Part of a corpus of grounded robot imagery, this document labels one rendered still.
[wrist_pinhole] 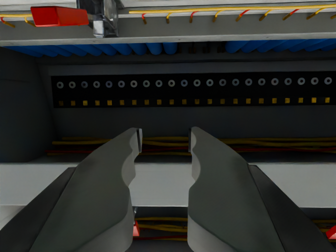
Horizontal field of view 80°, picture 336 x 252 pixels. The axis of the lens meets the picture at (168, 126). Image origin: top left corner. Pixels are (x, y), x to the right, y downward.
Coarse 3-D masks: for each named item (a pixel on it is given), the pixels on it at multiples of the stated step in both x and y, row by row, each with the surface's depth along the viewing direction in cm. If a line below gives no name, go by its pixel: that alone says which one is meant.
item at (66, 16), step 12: (36, 12) 9; (48, 12) 9; (60, 12) 9; (72, 12) 10; (84, 12) 12; (36, 24) 9; (48, 24) 9; (60, 24) 9; (72, 24) 10; (84, 24) 12; (96, 24) 15
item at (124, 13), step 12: (0, 12) 18; (12, 12) 18; (24, 12) 18; (120, 12) 18; (180, 12) 18; (204, 12) 18; (228, 12) 18; (240, 12) 18; (252, 12) 18; (264, 12) 18; (276, 12) 18; (288, 12) 18
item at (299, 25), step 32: (0, 32) 19; (32, 32) 19; (64, 32) 19; (128, 32) 18; (160, 32) 18; (192, 32) 18; (224, 32) 18; (256, 32) 18; (288, 32) 18; (320, 32) 18
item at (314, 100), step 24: (240, 72) 32; (264, 72) 32; (288, 72) 32; (312, 72) 32; (72, 96) 34; (96, 96) 34; (120, 96) 33; (144, 96) 33; (168, 96) 33; (192, 96) 33; (216, 96) 33; (240, 96) 33; (264, 96) 33; (288, 96) 32; (312, 96) 32
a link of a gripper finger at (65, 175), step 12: (72, 168) 9; (60, 180) 8; (48, 192) 8; (60, 192) 8; (36, 204) 7; (48, 204) 7; (24, 216) 7; (36, 216) 7; (12, 228) 6; (24, 228) 6; (36, 228) 6; (0, 240) 6; (12, 240) 6; (24, 240) 6
